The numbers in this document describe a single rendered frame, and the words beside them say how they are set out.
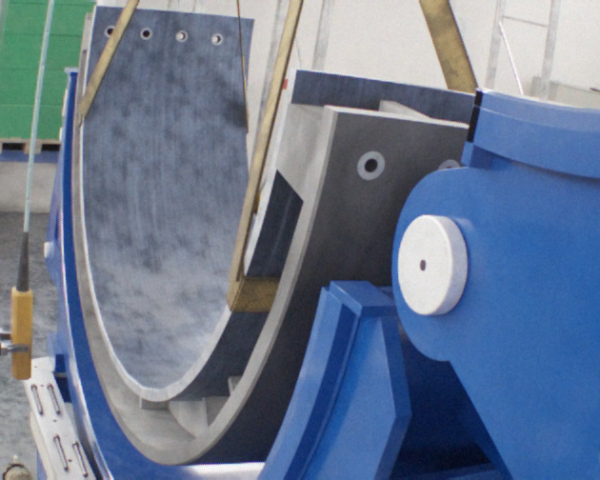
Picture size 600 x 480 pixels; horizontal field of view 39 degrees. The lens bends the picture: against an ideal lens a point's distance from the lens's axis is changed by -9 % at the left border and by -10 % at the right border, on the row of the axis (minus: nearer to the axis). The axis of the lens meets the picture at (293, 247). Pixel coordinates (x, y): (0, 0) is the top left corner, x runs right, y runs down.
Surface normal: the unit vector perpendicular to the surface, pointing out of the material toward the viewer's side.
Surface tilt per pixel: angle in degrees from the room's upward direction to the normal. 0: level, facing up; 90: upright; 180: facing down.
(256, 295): 115
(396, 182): 97
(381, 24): 90
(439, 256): 90
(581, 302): 90
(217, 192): 45
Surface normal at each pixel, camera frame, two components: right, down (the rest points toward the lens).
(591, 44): 0.40, 0.32
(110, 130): 0.41, -0.11
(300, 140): -0.91, -0.03
